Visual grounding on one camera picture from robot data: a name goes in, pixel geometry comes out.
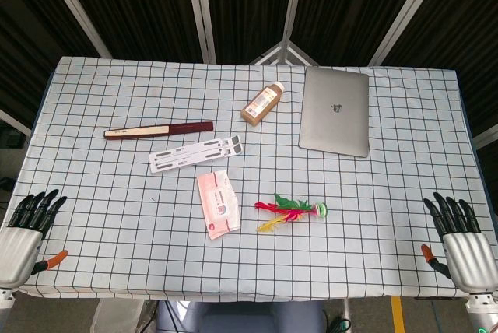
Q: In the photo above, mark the dark red folded fan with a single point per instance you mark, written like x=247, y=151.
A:
x=155, y=130

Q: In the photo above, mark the grey closed laptop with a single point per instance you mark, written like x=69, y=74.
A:
x=334, y=112

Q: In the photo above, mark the checked light blue tablecloth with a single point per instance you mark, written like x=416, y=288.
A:
x=116, y=212

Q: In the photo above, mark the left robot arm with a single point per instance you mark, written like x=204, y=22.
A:
x=5, y=297

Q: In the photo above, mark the black folding screen panels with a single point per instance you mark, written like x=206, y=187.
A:
x=148, y=2

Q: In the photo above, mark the brown juice bottle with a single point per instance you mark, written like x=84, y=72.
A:
x=261, y=104

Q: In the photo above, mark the white folding laptop stand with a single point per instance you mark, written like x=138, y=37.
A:
x=194, y=153

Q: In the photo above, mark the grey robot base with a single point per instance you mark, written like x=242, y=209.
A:
x=237, y=317

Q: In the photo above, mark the pink wet wipes pack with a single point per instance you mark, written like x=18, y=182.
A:
x=218, y=204

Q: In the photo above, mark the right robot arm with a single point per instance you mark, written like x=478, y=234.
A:
x=482, y=311

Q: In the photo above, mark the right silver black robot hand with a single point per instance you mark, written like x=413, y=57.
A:
x=467, y=255

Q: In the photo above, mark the colourful feather shuttlecock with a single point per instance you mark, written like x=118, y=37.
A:
x=292, y=211

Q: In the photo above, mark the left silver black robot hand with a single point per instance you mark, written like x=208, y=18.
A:
x=17, y=245

